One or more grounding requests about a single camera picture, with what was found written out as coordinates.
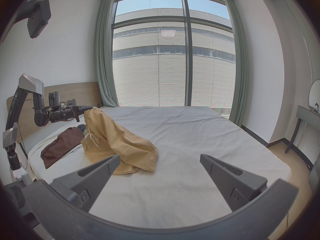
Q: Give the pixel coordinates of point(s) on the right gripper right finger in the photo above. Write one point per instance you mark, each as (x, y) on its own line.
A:
(232, 186)

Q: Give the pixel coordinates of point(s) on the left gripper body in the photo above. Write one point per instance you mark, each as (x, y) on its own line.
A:
(62, 114)

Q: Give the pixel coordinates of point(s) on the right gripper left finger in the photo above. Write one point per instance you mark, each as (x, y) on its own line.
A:
(92, 184)

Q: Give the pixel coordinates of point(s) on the tan shorts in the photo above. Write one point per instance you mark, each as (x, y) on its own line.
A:
(120, 141)

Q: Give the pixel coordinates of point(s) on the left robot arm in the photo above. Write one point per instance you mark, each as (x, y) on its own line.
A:
(15, 106)

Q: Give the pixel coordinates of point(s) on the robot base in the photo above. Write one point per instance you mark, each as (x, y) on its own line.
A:
(17, 196)

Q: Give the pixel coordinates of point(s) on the bed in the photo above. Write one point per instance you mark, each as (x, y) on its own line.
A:
(187, 134)

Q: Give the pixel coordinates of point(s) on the black garment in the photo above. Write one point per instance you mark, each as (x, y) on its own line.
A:
(81, 127)

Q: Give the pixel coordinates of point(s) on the brown shorts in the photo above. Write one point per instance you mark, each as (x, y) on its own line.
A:
(60, 146)

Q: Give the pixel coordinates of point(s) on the white garment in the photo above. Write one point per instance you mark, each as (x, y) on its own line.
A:
(75, 150)

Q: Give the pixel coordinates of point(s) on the grey-green curtain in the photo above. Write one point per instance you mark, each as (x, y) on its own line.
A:
(103, 59)
(237, 71)

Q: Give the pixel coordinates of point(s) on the grey dressing table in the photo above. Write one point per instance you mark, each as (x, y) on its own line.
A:
(303, 114)

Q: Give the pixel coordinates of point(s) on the window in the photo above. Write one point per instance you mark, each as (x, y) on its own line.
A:
(162, 71)

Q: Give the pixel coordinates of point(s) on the round mirror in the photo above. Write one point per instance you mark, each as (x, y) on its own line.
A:
(314, 94)

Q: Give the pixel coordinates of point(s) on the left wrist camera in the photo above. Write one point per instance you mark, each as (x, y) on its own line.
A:
(55, 97)

